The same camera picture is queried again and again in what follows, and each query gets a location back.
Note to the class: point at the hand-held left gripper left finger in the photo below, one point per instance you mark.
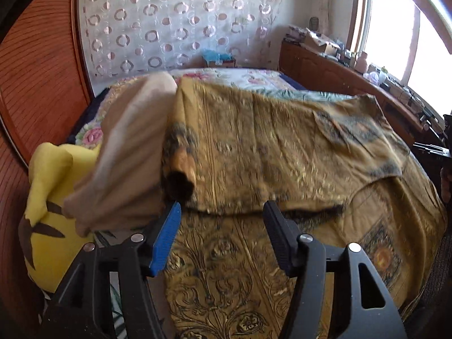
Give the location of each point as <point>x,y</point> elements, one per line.
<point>166,240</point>

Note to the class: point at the white crumpled bag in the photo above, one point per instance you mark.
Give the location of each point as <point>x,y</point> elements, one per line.
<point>373,76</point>

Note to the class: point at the wooden framed window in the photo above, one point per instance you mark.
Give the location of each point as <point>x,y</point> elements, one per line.
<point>388,24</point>

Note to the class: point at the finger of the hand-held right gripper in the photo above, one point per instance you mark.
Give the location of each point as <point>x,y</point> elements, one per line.
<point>432,148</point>

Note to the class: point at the palm leaf print sheet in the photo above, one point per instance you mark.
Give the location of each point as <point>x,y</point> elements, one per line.
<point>310,93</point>

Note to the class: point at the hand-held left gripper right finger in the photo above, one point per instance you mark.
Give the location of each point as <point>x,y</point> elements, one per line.
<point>279,236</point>

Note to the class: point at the long wooden cabinet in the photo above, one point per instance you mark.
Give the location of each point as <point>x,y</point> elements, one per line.
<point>317,70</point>

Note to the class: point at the circle pattern sheer curtain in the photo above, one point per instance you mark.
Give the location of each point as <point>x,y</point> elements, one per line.
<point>176,17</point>

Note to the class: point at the golden patterned garment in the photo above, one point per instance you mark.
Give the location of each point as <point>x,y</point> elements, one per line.
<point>265,141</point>

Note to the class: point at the floral quilt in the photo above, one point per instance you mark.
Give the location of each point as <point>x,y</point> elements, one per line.
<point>247,76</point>

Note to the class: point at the dark round fan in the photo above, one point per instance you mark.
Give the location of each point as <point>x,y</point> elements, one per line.
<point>313,23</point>

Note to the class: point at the yellow plush toy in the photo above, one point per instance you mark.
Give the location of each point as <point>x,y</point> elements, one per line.
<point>53,183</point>

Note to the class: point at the open cardboard box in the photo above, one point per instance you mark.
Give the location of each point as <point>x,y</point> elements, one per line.
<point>321,46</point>

